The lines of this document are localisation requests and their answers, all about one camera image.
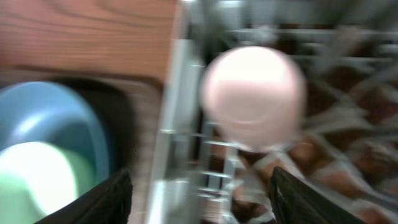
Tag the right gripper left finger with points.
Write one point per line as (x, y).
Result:
(107, 203)

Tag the mint green small bowl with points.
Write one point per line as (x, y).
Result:
(38, 179)

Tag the large dark blue bowl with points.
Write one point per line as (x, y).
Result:
(53, 113)

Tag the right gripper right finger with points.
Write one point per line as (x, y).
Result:
(294, 202)

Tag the brown plastic serving tray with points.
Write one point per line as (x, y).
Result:
(128, 108)

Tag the grey plastic dishwasher rack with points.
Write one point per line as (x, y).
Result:
(347, 146)

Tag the pink plastic cup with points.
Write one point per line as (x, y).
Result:
(256, 95)

